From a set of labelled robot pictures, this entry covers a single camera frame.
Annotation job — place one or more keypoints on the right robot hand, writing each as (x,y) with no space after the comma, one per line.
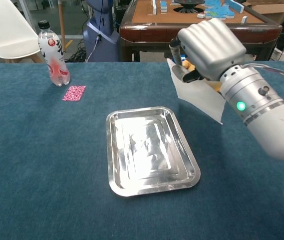
(212,47)

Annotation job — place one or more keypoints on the white paper sheet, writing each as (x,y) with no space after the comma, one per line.
(202,97)

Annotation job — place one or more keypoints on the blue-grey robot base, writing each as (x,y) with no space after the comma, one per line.
(101,32)

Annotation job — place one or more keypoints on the rectangular metal tray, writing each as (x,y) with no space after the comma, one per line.
(151,150)

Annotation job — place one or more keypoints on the yellow plush toy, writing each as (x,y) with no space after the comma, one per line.
(188,65)

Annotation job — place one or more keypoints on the white mahjong tile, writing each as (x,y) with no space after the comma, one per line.
(201,16)
(244,19)

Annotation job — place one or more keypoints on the blue mahjong tile pile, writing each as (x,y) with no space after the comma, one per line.
(219,10)

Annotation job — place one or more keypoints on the black table centre dome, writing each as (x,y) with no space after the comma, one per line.
(186,6)

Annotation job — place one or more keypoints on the brown mahjong table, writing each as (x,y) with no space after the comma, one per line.
(151,32)

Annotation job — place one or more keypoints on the standing mahjong tile row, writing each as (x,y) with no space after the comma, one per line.
(163,6)

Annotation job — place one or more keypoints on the pink patterned card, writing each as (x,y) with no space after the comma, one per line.
(74,93)

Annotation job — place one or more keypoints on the clear drink bottle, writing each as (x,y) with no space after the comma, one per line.
(54,65)

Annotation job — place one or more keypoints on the blue table mat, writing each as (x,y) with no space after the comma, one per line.
(44,162)

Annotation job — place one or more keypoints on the white chair with wooden legs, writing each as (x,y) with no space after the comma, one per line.
(4,30)

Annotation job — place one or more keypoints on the wooden post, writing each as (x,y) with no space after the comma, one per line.
(61,25)

